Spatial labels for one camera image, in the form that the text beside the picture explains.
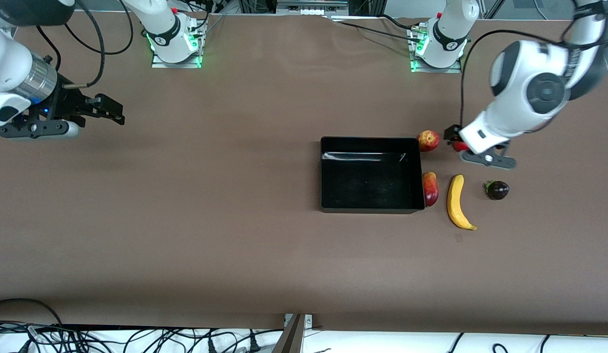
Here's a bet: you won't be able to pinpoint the red yellow apple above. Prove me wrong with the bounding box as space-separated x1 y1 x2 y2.
418 130 440 152

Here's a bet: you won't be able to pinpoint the yellow banana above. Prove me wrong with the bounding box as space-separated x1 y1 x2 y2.
447 174 478 231

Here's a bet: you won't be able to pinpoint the black plastic box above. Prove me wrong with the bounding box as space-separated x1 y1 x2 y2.
320 136 426 214

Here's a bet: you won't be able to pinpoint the red mango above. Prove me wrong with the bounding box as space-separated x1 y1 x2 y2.
422 172 439 207

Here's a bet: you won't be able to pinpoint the dark purple eggplant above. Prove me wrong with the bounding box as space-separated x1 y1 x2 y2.
484 180 510 201

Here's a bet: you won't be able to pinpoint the grey equipment rack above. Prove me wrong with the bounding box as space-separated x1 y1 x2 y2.
238 0 383 18

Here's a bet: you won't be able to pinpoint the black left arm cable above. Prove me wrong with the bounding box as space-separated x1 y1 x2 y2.
460 29 569 128

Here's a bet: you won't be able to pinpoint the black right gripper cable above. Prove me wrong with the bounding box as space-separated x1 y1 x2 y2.
63 0 106 89

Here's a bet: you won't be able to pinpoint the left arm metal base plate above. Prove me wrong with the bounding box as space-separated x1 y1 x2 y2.
409 22 463 74

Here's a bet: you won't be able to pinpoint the black looped cable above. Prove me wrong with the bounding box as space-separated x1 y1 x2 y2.
64 0 134 55

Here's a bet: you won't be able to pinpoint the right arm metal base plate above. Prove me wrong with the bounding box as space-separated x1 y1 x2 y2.
151 20 204 68

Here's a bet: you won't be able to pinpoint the black table cable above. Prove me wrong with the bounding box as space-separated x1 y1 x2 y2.
339 21 420 41

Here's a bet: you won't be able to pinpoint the black arched cable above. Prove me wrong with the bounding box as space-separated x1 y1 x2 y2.
0 298 64 327

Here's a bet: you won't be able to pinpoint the tangled black cables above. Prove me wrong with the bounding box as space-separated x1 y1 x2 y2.
0 321 285 353

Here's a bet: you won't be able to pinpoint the grey metal bracket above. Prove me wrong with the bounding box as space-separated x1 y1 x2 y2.
272 314 314 353

